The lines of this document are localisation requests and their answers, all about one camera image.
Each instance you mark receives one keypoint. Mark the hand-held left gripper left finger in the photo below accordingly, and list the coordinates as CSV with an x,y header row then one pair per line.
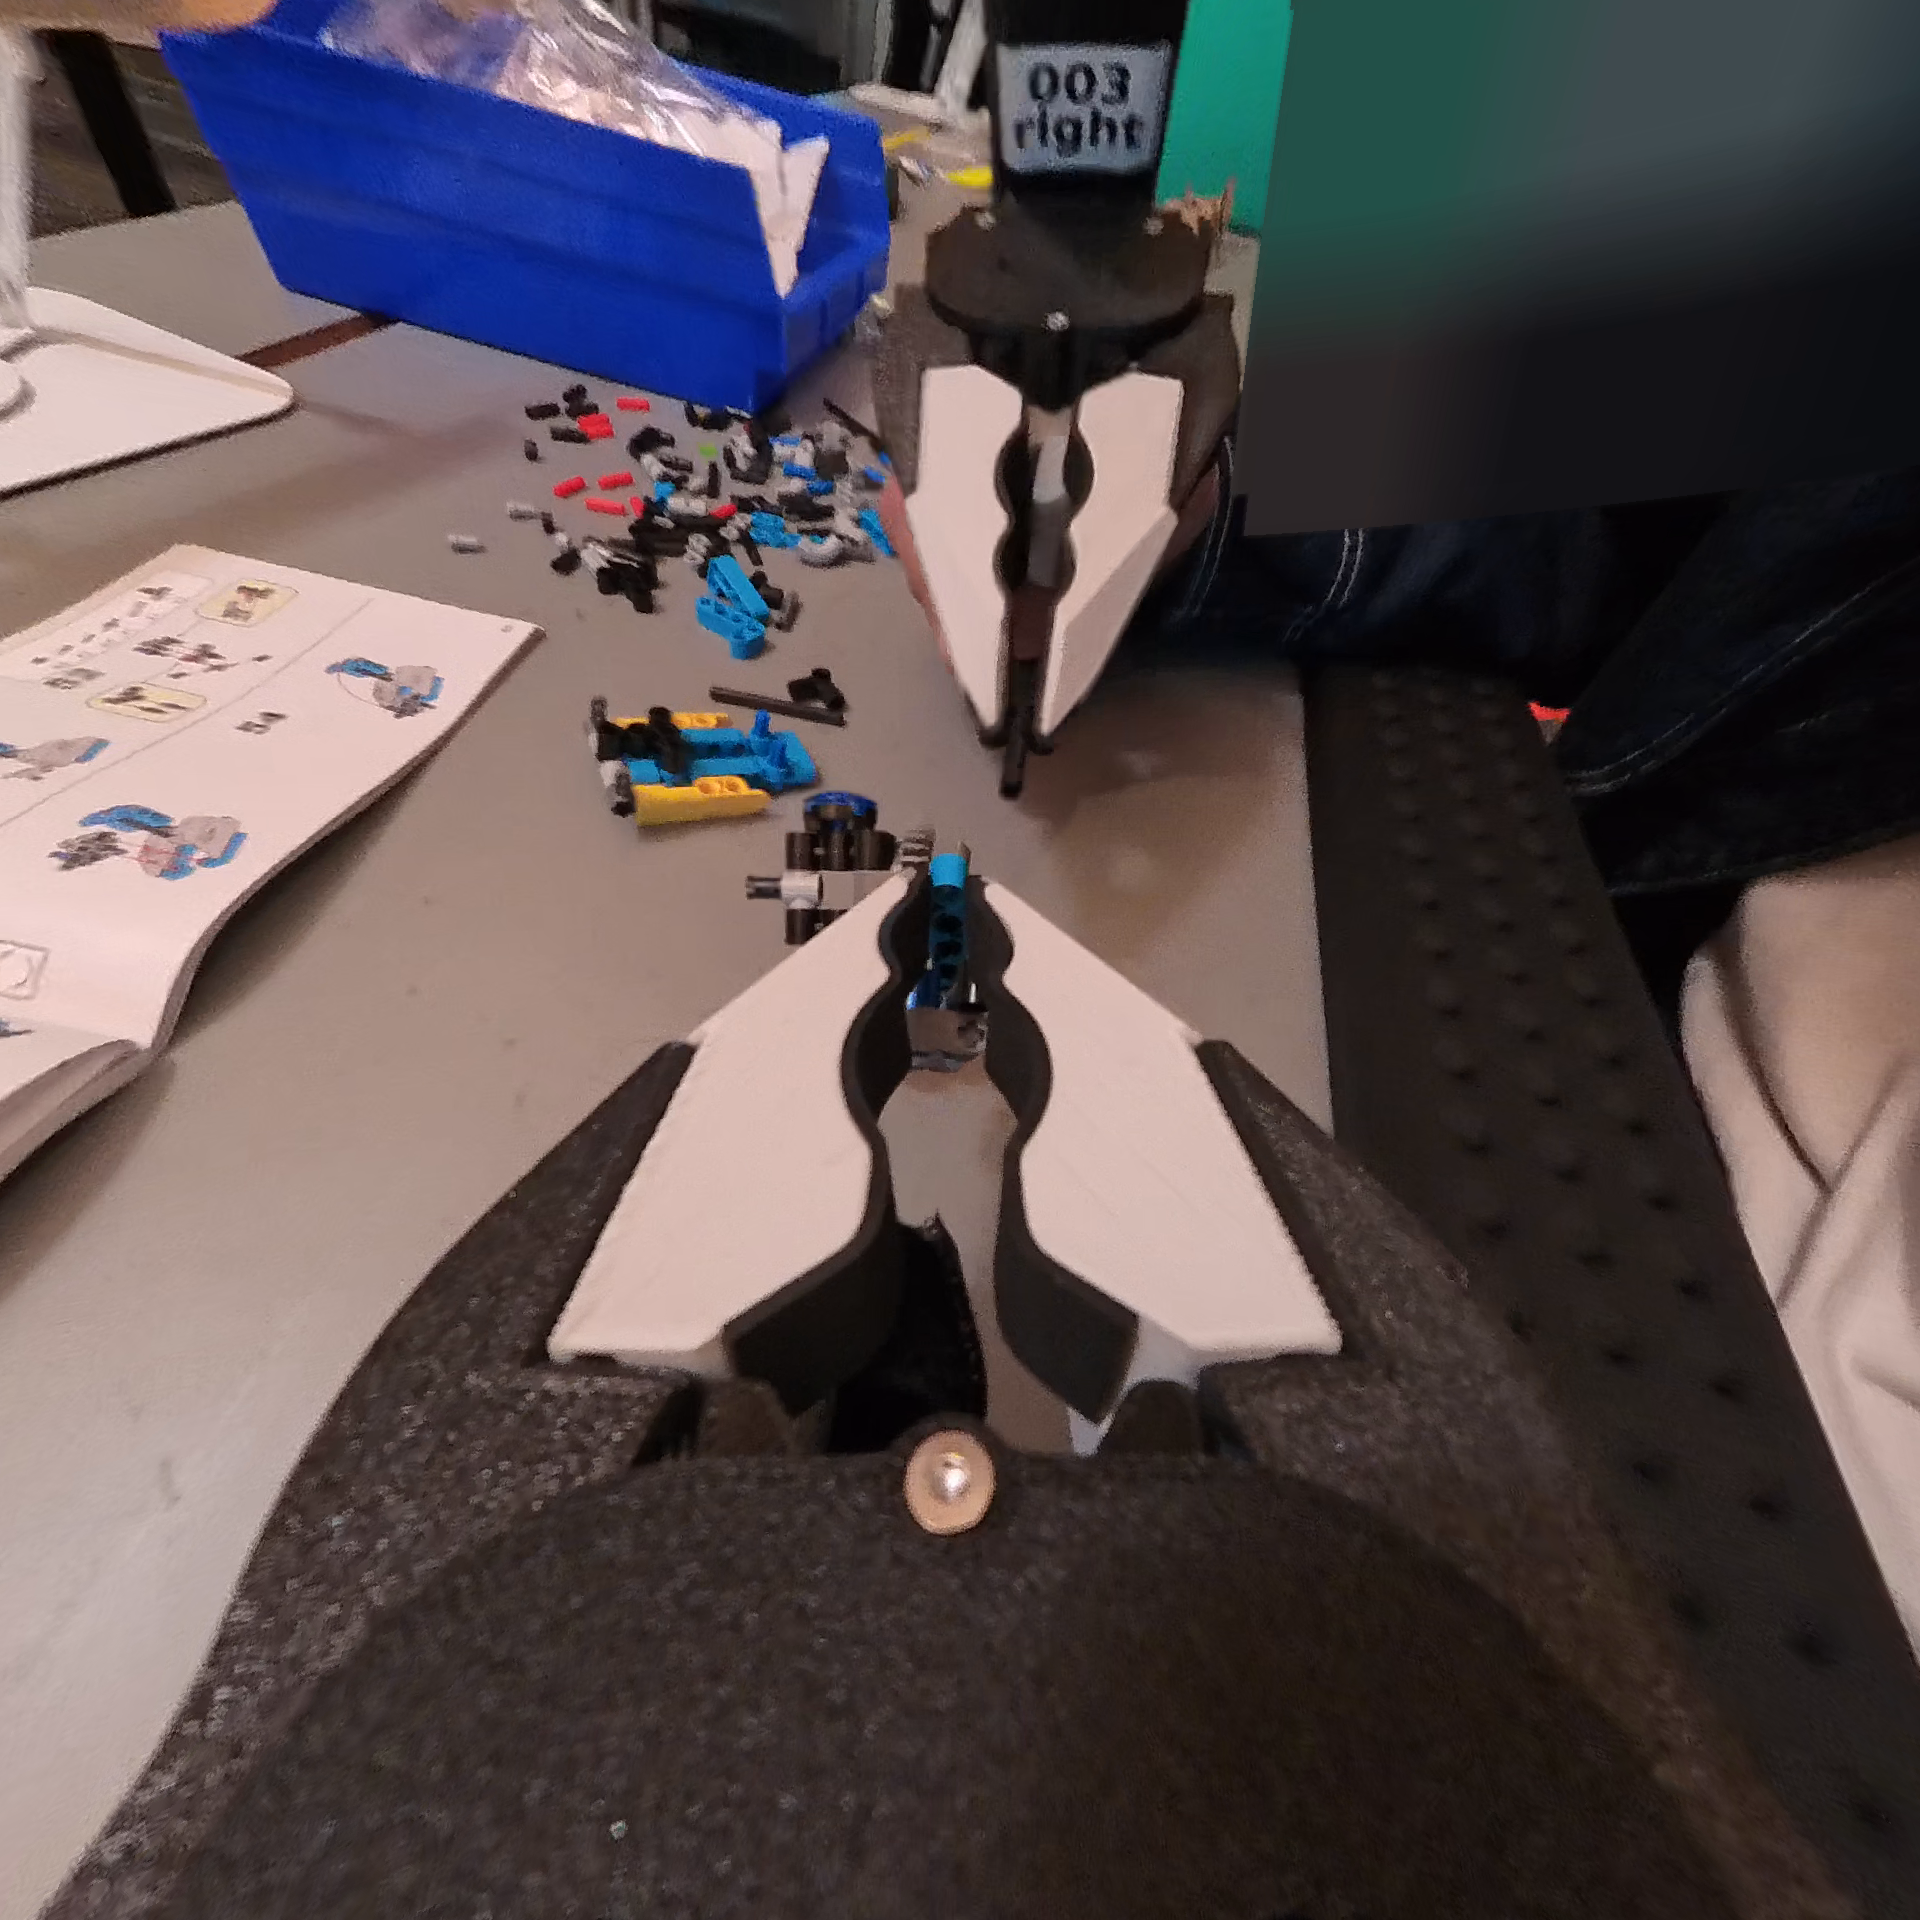
x,y
705,1198

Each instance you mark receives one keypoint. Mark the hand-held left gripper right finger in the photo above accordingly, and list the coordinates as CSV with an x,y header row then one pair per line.
x,y
1185,1198

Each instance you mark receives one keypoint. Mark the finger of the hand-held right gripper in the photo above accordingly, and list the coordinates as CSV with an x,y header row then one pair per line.
x,y
966,509
1116,509

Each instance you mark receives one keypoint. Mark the short black axle pin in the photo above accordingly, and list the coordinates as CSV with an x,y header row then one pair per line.
x,y
1022,766

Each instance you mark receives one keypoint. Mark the black blue brick assembly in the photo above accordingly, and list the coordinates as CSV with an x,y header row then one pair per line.
x,y
937,946

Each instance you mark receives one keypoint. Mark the yellow blue brick assembly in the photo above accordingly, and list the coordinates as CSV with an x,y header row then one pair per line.
x,y
705,757

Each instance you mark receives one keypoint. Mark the person's right forearm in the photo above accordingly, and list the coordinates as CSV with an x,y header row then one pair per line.
x,y
1679,691

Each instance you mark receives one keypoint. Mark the grey desk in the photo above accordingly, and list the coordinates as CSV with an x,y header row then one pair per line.
x,y
451,989

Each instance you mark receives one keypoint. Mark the green plastic bin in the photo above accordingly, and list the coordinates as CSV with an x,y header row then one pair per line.
x,y
1217,107

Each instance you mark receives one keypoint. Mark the black axle rod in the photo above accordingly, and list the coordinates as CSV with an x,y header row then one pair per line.
x,y
788,701

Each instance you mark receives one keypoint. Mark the pile of loose brick parts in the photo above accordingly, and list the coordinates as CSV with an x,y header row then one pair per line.
x,y
691,509

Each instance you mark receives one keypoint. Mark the clear plastic bag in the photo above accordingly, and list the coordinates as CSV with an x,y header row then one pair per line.
x,y
602,76

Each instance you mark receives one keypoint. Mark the blue plastic bin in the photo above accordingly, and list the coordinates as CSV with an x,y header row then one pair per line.
x,y
510,211

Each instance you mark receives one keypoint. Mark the white shirt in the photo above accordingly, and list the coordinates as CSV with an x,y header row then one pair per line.
x,y
1817,1142

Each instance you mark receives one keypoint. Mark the building instruction booklet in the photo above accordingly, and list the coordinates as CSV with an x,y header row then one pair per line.
x,y
180,780

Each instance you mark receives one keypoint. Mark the white stand base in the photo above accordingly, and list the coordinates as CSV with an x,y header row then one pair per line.
x,y
122,388

